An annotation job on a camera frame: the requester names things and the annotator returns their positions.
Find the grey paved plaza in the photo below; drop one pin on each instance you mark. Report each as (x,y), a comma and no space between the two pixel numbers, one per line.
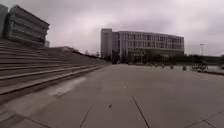
(140,90)

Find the large pale multi-storey building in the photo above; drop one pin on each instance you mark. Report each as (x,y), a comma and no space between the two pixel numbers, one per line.
(146,41)

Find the row of dark trees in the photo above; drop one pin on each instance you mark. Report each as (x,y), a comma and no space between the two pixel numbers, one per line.
(166,58)

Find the row of stone bollards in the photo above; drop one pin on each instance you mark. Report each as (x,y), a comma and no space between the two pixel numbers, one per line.
(184,67)

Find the wide grey stone steps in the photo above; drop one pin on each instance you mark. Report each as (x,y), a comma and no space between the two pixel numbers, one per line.
(33,63)

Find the tall pale mast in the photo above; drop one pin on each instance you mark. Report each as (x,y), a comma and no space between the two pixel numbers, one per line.
(201,49)

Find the grey layered concrete building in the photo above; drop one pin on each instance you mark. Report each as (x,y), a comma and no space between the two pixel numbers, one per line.
(26,28)

